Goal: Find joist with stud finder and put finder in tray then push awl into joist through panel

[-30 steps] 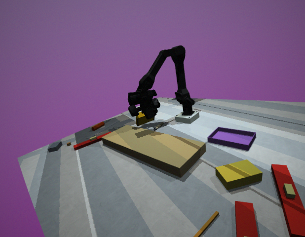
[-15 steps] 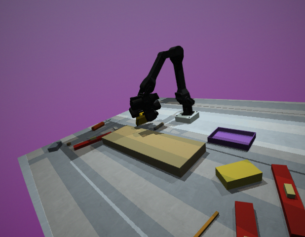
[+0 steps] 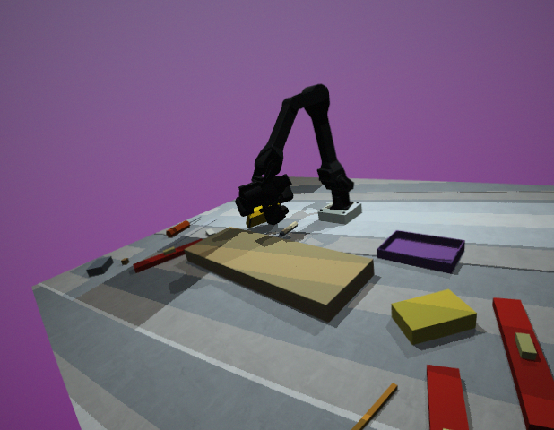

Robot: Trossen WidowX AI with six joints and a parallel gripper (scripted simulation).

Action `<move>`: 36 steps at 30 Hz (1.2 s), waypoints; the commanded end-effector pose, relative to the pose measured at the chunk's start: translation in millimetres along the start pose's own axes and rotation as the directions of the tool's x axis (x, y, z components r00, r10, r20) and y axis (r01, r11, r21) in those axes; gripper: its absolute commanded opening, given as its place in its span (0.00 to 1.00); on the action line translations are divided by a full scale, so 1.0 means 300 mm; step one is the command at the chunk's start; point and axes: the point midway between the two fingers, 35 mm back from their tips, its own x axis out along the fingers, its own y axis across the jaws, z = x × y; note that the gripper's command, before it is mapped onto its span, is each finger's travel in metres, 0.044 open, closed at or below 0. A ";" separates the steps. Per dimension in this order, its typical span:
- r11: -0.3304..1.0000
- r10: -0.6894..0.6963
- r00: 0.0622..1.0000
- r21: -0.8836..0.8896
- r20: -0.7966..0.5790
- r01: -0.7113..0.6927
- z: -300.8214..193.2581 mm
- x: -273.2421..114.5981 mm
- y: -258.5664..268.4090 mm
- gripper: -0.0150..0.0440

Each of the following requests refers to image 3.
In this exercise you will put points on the yellow flat block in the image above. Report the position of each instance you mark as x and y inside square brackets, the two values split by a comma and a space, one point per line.
[433, 316]

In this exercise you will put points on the brown wooden stick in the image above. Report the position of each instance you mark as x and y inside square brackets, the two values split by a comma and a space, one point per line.
[376, 407]

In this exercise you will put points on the tan flat rectangular panel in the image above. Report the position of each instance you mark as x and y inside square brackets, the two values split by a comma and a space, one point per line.
[315, 280]

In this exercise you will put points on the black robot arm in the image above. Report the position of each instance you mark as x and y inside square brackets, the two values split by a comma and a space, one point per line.
[315, 100]

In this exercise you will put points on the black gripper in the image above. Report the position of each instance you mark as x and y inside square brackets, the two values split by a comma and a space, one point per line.
[286, 196]

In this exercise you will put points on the purple shallow tray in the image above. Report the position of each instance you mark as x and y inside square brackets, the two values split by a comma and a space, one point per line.
[428, 252]

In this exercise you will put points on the dark red long flat bar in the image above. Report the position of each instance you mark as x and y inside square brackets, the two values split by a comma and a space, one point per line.
[160, 258]
[446, 405]
[532, 377]

